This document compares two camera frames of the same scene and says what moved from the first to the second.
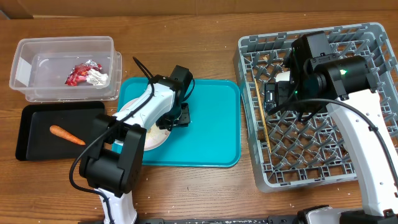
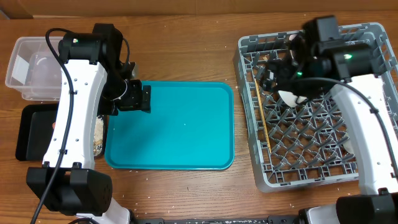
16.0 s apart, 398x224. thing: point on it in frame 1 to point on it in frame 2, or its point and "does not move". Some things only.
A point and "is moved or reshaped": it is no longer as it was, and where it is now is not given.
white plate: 155,137 is moved or reshaped
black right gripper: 283,91 to 284,73
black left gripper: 184,119 to 137,99
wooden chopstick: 262,117 does not move
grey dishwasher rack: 290,154 does not move
